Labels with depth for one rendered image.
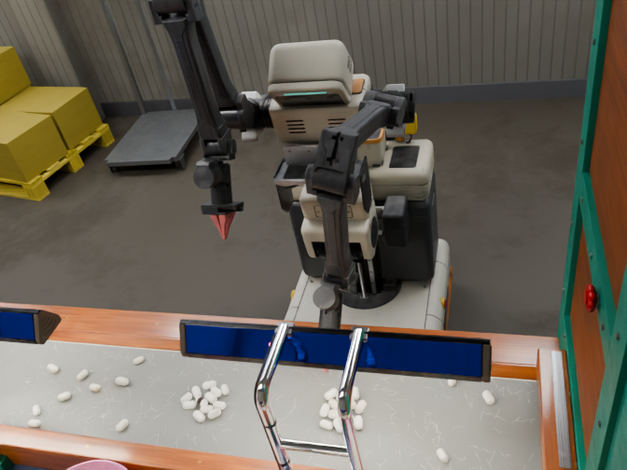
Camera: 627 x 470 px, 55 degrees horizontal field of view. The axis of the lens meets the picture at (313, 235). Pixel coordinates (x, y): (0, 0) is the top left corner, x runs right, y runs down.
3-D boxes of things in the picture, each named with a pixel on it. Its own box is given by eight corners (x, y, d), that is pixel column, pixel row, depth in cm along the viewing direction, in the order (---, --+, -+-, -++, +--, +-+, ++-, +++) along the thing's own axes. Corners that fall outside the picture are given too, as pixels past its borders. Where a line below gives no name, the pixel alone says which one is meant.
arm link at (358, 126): (358, 138, 118) (311, 127, 121) (349, 201, 124) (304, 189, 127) (408, 94, 156) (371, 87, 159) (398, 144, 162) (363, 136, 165)
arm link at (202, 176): (236, 137, 160) (206, 138, 162) (217, 141, 149) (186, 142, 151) (239, 183, 162) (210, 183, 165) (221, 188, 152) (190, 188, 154)
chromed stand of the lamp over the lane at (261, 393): (311, 443, 147) (273, 317, 120) (393, 453, 141) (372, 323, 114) (291, 519, 133) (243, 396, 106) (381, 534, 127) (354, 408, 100)
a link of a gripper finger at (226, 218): (228, 241, 161) (225, 207, 159) (203, 241, 163) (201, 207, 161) (237, 236, 168) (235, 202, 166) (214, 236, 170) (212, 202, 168)
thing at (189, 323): (196, 329, 133) (186, 306, 128) (492, 350, 115) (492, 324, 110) (181, 357, 127) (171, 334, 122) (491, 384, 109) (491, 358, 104)
